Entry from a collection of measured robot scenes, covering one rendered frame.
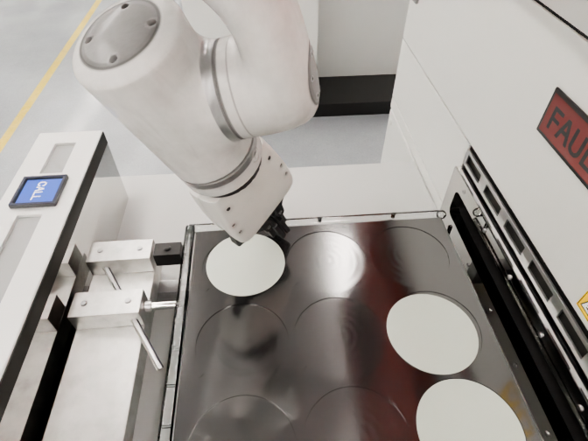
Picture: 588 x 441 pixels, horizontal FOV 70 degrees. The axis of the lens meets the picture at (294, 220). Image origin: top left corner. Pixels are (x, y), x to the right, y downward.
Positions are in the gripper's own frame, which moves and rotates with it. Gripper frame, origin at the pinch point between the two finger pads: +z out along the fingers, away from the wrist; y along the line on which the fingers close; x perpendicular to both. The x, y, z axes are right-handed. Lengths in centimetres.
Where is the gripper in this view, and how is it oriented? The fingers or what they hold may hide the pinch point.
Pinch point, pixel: (274, 223)
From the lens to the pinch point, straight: 55.3
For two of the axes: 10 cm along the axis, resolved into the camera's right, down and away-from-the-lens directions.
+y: -5.9, 7.9, -1.7
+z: 2.8, 4.0, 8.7
